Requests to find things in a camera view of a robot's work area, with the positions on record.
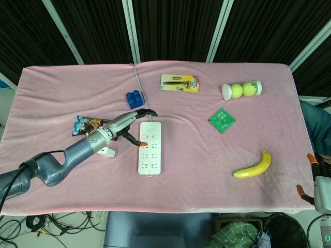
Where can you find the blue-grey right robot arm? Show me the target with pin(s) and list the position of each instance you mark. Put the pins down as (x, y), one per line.
(326, 230)

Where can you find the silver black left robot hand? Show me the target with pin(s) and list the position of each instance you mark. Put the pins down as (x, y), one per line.
(121, 122)

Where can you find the white power strip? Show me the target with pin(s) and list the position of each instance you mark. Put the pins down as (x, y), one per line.
(151, 161)

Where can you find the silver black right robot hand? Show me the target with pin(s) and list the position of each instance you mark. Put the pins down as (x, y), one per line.
(322, 191)

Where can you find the green checked cloth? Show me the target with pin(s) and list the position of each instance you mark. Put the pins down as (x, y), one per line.
(232, 236)

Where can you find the green tea sachet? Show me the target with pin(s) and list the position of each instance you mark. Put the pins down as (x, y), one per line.
(222, 120)

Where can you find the black pleated curtain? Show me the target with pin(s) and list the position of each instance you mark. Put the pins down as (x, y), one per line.
(175, 28)

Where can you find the pink fleece table cloth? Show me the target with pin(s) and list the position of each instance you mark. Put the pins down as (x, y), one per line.
(201, 144)

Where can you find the yellow banana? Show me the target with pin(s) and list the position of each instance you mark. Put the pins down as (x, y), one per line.
(256, 169)

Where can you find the clear tennis ball tube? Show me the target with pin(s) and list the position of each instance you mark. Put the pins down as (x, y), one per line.
(226, 92)

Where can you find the yellow razor blister pack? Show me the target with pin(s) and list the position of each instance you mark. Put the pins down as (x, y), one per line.
(180, 83)

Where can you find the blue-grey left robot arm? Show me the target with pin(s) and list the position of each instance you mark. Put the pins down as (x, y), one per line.
(77, 152)

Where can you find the brown snack packet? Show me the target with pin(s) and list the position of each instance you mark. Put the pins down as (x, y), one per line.
(85, 125)

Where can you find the black bag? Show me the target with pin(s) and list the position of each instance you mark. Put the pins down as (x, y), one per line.
(284, 231)

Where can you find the yellow tennis ball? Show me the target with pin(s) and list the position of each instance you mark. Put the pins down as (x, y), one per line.
(237, 90)
(249, 89)

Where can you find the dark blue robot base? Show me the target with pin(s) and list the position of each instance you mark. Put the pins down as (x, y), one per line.
(157, 230)

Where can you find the blue toy building block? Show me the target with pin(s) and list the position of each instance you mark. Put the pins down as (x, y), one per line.
(135, 100)

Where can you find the white metal frame post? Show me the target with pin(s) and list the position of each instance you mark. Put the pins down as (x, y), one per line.
(64, 33)
(310, 49)
(131, 31)
(218, 31)

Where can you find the white power adapter cube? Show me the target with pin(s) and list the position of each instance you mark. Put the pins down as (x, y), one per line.
(108, 153)

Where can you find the person in blue jeans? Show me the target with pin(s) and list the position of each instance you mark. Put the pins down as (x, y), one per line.
(316, 124)

